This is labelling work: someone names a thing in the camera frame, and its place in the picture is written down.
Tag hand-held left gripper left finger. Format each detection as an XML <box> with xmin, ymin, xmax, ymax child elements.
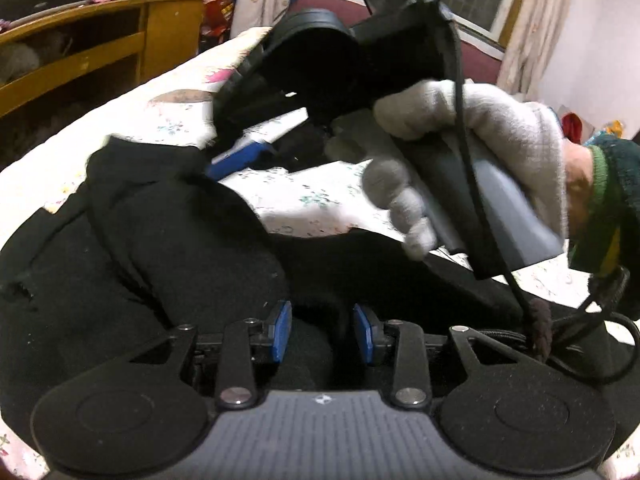
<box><xmin>129</xmin><ymin>300</ymin><xmax>293</xmax><ymax>409</ymax></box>

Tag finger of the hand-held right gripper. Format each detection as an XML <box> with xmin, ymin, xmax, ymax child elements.
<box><xmin>206</xmin><ymin>137</ymin><xmax>281</xmax><ymax>179</ymax></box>
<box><xmin>235</xmin><ymin>107</ymin><xmax>308</xmax><ymax>150</ymax></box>

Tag floral bedsheet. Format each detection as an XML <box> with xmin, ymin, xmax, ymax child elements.
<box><xmin>0</xmin><ymin>25</ymin><xmax>640</xmax><ymax>480</ymax></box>

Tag black pants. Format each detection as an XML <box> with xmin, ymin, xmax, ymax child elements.
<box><xmin>0</xmin><ymin>132</ymin><xmax>640</xmax><ymax>446</ymax></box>

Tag red bag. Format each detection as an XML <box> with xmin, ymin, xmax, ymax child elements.
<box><xmin>199</xmin><ymin>0</ymin><xmax>237</xmax><ymax>53</ymax></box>

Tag brown braided drawstring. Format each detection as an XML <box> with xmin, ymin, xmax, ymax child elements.
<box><xmin>524</xmin><ymin>297</ymin><xmax>555</xmax><ymax>363</ymax></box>

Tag person's right hand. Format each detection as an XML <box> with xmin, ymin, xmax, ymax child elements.
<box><xmin>325</xmin><ymin>79</ymin><xmax>569</xmax><ymax>262</ymax></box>

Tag person's right forearm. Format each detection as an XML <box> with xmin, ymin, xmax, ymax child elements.
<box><xmin>562</xmin><ymin>130</ymin><xmax>640</xmax><ymax>322</ymax></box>

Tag wooden shelf cabinet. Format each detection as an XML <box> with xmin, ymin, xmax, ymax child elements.
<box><xmin>0</xmin><ymin>0</ymin><xmax>206</xmax><ymax>121</ymax></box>

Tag black cable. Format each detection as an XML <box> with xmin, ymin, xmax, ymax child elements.
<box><xmin>435</xmin><ymin>0</ymin><xmax>640</xmax><ymax>386</ymax></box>

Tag yellow blue printed cloth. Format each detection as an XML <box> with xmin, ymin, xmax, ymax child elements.
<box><xmin>594</xmin><ymin>120</ymin><xmax>627</xmax><ymax>140</ymax></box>

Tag red cloth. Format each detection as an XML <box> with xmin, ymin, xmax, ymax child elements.
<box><xmin>561</xmin><ymin>113</ymin><xmax>584</xmax><ymax>145</ymax></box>

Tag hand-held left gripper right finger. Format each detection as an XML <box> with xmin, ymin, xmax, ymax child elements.
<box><xmin>352</xmin><ymin>303</ymin><xmax>521</xmax><ymax>408</ymax></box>

